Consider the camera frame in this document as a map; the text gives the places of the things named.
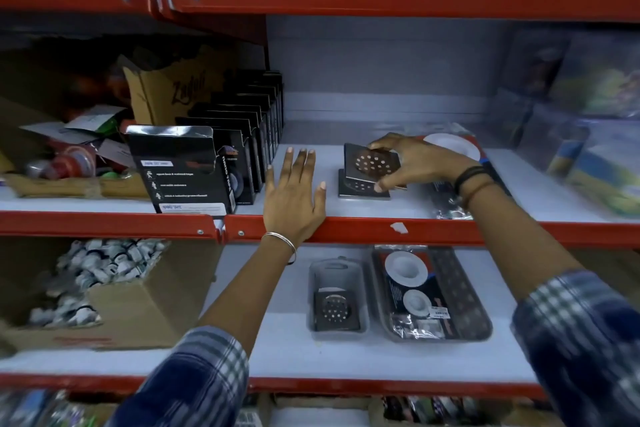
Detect brown cardboard box with script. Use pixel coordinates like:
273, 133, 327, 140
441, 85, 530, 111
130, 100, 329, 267
122, 45, 237, 128

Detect blue plaid left shirt sleeve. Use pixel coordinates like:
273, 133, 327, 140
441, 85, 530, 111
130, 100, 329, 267
106, 326, 251, 427

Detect stack of colourful clear packets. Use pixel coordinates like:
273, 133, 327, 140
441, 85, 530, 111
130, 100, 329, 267
492, 29, 640, 220

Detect person's left forearm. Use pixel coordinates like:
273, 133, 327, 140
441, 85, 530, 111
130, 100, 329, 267
197, 237, 297, 357

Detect person's right hand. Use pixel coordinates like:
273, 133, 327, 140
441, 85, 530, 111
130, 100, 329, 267
367, 133, 482, 193

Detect pile of white pipe fittings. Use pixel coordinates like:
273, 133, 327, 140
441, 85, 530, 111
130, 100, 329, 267
27, 239, 169, 328

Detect clear pack with drain cover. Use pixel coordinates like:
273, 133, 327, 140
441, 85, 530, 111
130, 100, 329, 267
307, 257, 371, 335

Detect heap of glossy packets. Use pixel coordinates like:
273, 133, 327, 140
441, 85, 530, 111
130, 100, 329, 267
0, 389, 117, 427

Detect row of black boxes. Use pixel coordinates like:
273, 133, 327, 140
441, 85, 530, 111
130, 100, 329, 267
126, 69, 286, 216

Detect blue plaid right shirt sleeve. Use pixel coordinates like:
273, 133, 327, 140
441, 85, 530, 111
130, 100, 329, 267
510, 269, 640, 427

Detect white paper card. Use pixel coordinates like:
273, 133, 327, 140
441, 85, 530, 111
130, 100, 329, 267
20, 105, 127, 145

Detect sink strainer blister pack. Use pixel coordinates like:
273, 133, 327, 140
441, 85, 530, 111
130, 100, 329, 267
415, 123, 512, 221
372, 245, 494, 343

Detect large brown cardboard box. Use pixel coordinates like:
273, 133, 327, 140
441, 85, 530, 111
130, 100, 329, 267
0, 237, 224, 353

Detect person's left hand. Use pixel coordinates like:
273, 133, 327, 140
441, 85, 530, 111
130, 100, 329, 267
262, 147, 328, 247

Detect square steel drain cover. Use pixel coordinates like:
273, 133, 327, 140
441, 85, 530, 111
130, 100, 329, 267
338, 169, 391, 200
344, 143, 407, 190

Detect row of dark packets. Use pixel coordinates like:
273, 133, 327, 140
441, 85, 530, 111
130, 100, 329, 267
380, 394, 503, 427

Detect red round plastic item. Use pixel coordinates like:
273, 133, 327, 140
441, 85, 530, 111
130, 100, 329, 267
49, 145, 97, 180

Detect black wrist bands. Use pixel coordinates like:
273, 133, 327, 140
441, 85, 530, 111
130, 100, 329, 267
452, 165, 497, 208

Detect cardboard tray of mixed goods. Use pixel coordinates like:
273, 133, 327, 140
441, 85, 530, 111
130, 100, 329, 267
0, 91, 151, 200

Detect blue plaid shirt sleeve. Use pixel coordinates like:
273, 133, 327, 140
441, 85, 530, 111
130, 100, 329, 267
510, 269, 640, 427
106, 326, 251, 427

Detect person's right forearm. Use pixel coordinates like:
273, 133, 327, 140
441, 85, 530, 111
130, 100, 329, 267
466, 180, 585, 303

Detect silver wrist bangle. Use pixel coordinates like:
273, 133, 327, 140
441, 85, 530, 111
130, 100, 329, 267
261, 232, 298, 265

